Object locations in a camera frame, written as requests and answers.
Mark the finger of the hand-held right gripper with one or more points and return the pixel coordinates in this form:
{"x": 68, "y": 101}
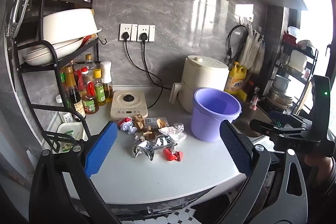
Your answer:
{"x": 291, "y": 119}
{"x": 265, "y": 129}

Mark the clear yellow cap oil bottle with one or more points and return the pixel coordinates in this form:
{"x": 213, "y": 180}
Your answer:
{"x": 90, "y": 61}

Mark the red folded paper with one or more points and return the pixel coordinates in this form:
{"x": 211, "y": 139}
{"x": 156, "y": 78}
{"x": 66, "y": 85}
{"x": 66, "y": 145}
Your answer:
{"x": 173, "y": 155}

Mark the enamel pot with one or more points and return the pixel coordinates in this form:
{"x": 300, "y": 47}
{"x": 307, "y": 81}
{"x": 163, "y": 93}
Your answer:
{"x": 282, "y": 82}

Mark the white plastic container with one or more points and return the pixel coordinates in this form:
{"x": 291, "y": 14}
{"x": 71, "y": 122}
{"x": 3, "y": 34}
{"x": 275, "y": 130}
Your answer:
{"x": 298, "y": 60}

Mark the small white bottle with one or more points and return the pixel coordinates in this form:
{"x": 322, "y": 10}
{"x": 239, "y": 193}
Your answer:
{"x": 64, "y": 115}

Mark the dark green wrapper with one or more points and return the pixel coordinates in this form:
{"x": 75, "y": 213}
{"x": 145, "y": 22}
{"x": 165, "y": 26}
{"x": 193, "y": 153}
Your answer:
{"x": 165, "y": 142}

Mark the white crumpled paper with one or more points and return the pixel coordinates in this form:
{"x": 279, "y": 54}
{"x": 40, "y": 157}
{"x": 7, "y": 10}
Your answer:
{"x": 130, "y": 129}

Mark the person's right forearm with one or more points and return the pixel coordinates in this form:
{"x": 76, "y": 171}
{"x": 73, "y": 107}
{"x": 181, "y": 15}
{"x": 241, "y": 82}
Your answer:
{"x": 324, "y": 195}

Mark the flat clear packet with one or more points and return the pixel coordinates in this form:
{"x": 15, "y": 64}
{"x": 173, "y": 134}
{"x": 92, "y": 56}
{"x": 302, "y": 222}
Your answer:
{"x": 151, "y": 121}

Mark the person's right hand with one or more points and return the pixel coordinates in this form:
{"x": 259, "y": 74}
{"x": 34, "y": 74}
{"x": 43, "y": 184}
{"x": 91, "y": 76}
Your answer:
{"x": 319, "y": 163}

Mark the faucet with pink filter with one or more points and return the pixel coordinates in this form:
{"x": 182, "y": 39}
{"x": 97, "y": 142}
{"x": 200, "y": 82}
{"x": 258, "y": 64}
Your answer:
{"x": 254, "y": 100}

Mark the yellow detergent bottle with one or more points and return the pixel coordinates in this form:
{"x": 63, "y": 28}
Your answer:
{"x": 236, "y": 79}

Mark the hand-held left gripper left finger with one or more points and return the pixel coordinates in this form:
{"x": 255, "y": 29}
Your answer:
{"x": 101, "y": 150}

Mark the silver foil ball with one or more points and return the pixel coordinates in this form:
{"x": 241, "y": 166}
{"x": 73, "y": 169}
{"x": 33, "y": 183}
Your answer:
{"x": 179, "y": 127}

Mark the purple plastic bucket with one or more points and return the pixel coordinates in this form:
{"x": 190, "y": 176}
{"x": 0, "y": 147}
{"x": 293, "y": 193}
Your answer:
{"x": 210, "y": 124}

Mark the cream air fryer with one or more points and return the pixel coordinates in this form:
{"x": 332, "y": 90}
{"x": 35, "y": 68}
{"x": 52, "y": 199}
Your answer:
{"x": 202, "y": 74}

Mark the red crumpled wrapper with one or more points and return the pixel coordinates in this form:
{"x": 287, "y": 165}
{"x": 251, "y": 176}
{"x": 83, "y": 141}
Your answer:
{"x": 123, "y": 123}

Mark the red cap sauce bottle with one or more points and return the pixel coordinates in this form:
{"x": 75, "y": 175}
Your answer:
{"x": 89, "y": 98}

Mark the stainless steel sink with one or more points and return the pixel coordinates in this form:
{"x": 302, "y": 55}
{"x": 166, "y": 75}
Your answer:
{"x": 246, "y": 121}

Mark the white top oil sprayer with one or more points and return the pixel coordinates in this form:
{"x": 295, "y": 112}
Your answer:
{"x": 107, "y": 74}

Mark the brown paper scrap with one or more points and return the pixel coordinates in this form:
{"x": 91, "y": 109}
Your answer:
{"x": 149, "y": 132}

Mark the silver foil wrapper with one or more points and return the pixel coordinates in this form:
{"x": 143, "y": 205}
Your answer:
{"x": 143, "y": 149}

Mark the white wall hook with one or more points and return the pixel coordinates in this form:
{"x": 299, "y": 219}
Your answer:
{"x": 245, "y": 18}

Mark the white plastic tray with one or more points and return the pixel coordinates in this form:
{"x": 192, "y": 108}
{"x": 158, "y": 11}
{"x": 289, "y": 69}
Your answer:
{"x": 69, "y": 132}

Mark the white paper wrapper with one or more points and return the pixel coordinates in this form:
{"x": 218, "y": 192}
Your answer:
{"x": 174, "y": 136}

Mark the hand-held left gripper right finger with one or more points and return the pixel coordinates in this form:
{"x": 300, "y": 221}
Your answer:
{"x": 236, "y": 148}

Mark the large cream bowl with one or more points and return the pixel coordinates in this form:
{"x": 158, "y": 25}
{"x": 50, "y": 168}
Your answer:
{"x": 71, "y": 24}

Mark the white wall outlet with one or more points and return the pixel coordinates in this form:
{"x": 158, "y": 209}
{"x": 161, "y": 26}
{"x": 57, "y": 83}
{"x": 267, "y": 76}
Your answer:
{"x": 147, "y": 31}
{"x": 128, "y": 29}

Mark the small brown paper piece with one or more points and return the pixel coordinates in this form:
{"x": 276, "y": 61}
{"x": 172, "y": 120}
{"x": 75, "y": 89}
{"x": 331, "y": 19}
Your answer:
{"x": 161, "y": 123}

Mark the cream induction cooker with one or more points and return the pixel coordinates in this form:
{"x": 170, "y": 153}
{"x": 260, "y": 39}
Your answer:
{"x": 128, "y": 106}

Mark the red kitchen utensil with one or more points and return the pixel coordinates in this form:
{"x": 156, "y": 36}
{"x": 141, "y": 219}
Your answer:
{"x": 85, "y": 41}

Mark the stainless steel pot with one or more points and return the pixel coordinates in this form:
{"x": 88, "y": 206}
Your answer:
{"x": 281, "y": 98}

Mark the dark soy sauce bottle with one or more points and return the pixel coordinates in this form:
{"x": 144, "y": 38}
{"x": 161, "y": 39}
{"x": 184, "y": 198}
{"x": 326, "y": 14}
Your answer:
{"x": 76, "y": 100}

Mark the green label yellow cap bottle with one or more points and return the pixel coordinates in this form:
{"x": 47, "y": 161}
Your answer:
{"x": 99, "y": 90}

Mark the black dish rack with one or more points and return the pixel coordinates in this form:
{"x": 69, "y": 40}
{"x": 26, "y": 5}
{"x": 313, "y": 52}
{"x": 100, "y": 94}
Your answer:
{"x": 302, "y": 74}

